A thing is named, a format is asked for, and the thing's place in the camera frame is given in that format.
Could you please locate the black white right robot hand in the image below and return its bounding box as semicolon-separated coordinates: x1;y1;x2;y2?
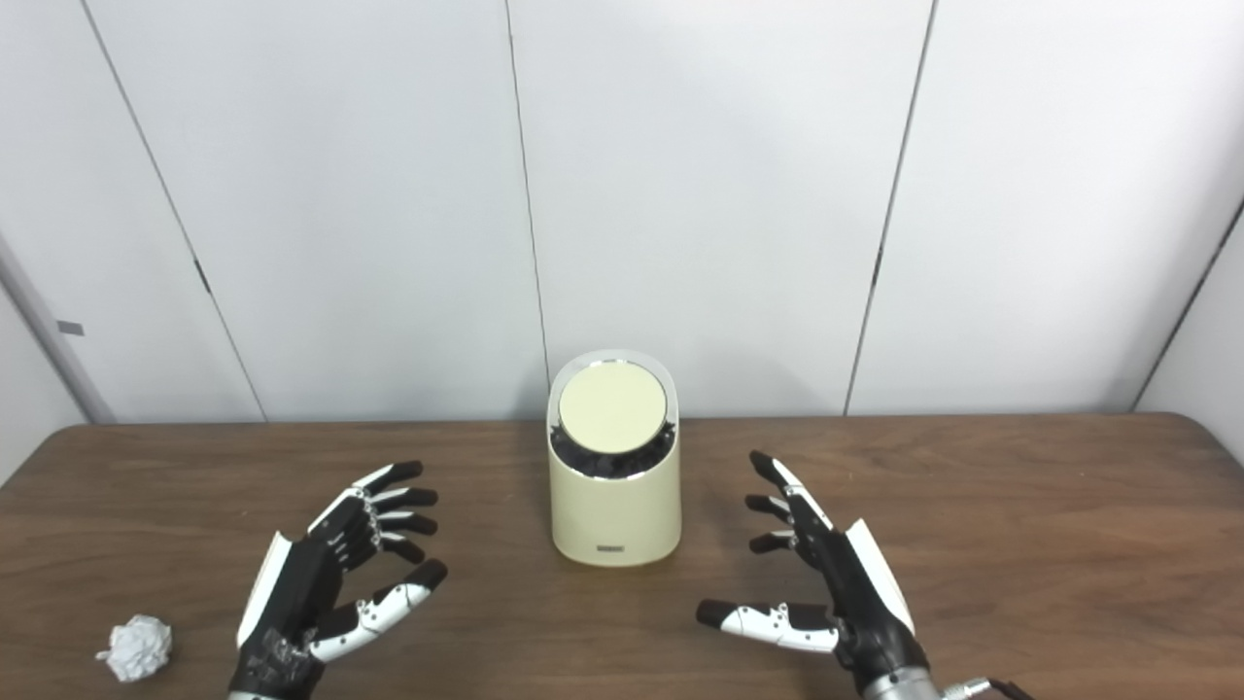
696;449;934;697

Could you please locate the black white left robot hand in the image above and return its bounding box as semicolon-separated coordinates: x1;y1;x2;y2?
228;460;450;700

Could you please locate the white paper ball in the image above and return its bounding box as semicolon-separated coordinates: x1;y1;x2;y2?
95;613;174;683

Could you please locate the cream round bin lid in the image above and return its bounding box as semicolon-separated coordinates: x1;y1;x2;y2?
558;360;670;454

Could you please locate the cream-colored bin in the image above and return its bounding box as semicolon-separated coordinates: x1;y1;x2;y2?
547;349;683;568

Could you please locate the black bin liner bag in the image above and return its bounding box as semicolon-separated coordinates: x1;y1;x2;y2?
550;423;678;481

